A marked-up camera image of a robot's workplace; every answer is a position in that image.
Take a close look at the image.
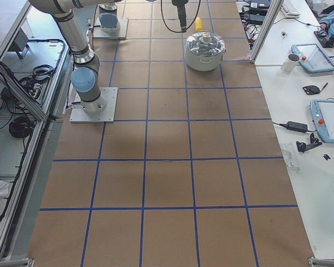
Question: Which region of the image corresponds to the upper teach pendant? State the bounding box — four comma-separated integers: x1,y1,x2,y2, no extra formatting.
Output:
291,43,334,73

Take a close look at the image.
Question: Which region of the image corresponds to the lower teach pendant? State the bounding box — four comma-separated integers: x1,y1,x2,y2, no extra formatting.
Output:
310,100,334,144

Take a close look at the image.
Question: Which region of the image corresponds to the black power adapter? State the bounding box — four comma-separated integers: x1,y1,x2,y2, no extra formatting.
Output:
286,121,308,133

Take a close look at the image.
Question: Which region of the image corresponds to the aluminium frame post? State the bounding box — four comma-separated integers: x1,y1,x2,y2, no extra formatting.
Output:
249,0,283,63

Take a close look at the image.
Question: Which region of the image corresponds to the glass pot lid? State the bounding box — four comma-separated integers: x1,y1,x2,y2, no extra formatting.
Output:
186,31,225,57

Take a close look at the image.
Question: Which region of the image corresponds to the yellow corn cob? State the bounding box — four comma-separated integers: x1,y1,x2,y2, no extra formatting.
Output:
195,17,203,32

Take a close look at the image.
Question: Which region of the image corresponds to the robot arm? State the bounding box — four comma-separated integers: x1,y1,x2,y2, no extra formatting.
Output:
99,0,188,33
30,1,115,113

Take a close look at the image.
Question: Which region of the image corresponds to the pale green cooking pot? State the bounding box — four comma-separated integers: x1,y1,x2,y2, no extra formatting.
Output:
185,47,226,72

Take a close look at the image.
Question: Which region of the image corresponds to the teach pendant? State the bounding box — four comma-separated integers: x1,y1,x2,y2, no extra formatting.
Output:
310,100,334,144
291,43,334,73

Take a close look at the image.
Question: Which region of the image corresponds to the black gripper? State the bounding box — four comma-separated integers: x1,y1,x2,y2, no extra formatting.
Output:
171,0,188,19

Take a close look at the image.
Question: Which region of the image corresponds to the white keyboard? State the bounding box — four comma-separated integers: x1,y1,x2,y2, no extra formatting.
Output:
281,0,300,18

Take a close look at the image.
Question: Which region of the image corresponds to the coiled black cable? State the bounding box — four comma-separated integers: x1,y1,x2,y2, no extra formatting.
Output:
8,116,36,139

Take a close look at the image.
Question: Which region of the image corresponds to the white paper cup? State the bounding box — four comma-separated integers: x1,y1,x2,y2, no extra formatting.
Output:
281,53,300,73

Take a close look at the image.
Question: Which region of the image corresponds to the black camera bracket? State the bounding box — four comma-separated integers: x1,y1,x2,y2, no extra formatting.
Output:
296,132,322,154

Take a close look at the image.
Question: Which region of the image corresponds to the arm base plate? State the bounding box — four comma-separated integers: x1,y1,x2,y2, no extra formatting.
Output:
70,87,118,123
93,17,129,39

